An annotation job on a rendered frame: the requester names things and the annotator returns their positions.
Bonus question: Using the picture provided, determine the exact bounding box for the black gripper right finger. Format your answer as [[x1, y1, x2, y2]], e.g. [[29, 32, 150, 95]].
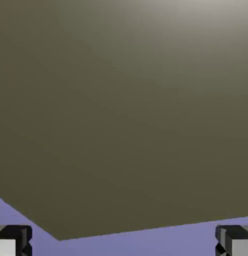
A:
[[215, 224, 248, 256]]

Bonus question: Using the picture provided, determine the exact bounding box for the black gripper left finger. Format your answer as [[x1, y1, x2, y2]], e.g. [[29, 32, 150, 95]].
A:
[[0, 224, 33, 256]]

